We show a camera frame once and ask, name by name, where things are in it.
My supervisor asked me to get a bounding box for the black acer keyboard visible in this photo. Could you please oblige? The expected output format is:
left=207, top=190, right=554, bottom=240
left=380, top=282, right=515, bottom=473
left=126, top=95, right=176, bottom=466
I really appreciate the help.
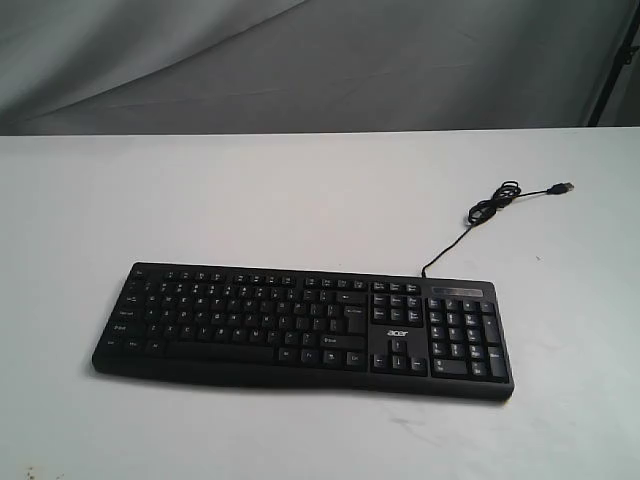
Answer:
left=91, top=262, right=515, bottom=401

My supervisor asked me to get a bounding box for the grey backdrop cloth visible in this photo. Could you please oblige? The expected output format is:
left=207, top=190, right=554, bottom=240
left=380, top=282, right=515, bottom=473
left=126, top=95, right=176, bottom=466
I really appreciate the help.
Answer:
left=1, top=1, right=636, bottom=135

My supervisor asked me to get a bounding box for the black USB cable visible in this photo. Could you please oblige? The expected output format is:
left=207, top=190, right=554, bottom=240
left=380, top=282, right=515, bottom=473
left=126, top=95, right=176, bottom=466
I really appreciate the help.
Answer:
left=420, top=180, right=576, bottom=279

